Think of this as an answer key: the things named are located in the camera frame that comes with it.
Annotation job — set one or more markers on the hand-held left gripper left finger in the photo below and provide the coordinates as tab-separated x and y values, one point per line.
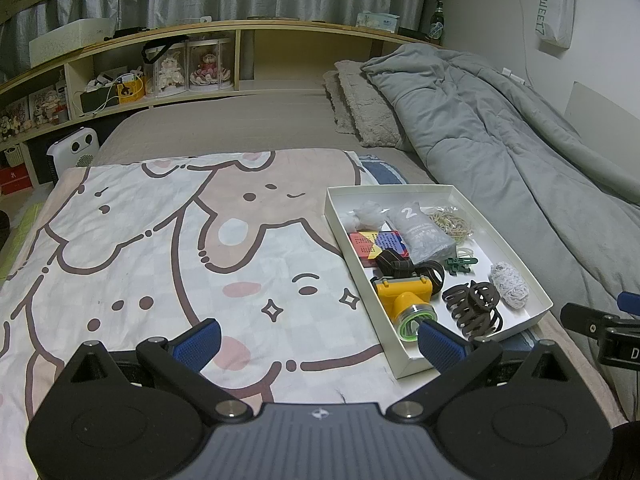
197	342

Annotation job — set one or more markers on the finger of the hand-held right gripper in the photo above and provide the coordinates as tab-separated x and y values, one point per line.
631	302
590	319

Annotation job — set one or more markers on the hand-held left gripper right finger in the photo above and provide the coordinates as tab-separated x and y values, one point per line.
440	347

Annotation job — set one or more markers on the brown hair claw clip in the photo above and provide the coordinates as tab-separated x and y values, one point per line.
470	305

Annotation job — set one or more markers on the white yarn bundle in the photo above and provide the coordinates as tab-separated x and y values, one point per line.
510	285

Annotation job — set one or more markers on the white shallow box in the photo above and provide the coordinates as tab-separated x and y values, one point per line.
492	249

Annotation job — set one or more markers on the grey foil packet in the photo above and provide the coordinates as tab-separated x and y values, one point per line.
420	235

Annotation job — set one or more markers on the colourful card box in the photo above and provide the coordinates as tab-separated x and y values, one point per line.
370	245

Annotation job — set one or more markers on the clear bag of rubber bands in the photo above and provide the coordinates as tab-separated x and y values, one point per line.
455	222

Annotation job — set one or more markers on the white fluffy ball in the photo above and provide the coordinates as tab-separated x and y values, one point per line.
367	214

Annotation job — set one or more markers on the dark cloth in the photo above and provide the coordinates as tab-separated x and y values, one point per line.
627	452

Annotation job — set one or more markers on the printed cartoon blanket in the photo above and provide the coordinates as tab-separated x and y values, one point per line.
150	240

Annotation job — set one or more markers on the grey comforter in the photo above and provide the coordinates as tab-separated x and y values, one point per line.
500	125

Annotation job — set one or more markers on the white space heater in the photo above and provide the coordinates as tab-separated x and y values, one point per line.
75	155

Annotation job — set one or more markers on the bed with beige sheet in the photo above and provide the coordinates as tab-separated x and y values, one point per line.
225	120

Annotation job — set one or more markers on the red box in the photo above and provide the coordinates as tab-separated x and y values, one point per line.
12	180

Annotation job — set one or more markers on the yellow box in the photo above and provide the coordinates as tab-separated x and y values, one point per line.
131	92

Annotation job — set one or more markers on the black box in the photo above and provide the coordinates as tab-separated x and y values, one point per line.
97	101

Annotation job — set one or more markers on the white small basket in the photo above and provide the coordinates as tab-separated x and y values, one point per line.
14	155

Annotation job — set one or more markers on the display case with white doll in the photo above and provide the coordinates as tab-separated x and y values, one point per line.
170	72

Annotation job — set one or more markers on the display case with red doll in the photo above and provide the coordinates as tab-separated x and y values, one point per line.
210	65

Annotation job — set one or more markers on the white lotion bottle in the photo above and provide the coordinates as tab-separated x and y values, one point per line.
62	92

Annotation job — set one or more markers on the wooden headboard shelf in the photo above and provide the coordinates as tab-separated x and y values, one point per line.
280	55

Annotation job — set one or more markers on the white paper bag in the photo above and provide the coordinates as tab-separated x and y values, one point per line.
556	10

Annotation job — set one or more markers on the green glass bottle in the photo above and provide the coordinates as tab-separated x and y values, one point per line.
437	25

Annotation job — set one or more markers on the white storage box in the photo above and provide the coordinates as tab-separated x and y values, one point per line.
70	42

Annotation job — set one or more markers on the tissue box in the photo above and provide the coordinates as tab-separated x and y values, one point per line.
377	21

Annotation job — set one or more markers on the white wall socket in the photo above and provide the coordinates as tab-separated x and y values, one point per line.
513	76

